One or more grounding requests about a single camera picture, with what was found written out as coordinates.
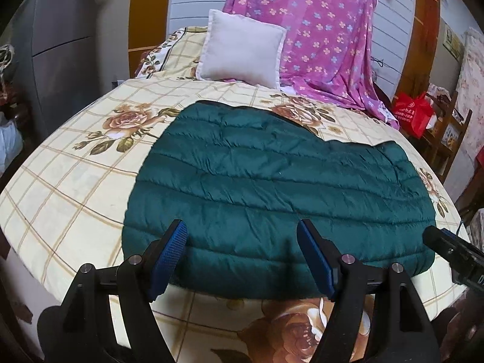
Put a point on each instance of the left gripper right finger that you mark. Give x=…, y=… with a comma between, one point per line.
x=400, y=328

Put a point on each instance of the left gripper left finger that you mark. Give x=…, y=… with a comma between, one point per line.
x=106, y=314

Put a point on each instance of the dark green puffer jacket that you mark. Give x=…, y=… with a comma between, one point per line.
x=242, y=178

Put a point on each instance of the wooden chair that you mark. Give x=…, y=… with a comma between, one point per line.
x=439, y=144

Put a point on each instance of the red shopping bag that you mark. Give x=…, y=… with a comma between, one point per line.
x=413, y=113

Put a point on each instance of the white plastic bag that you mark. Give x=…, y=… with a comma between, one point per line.
x=11, y=142

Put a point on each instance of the purple floral blanket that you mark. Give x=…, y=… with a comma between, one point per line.
x=327, y=51

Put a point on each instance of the white square pillow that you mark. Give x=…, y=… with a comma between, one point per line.
x=240, y=48

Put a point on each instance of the white slatted headboard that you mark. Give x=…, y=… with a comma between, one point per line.
x=392, y=28

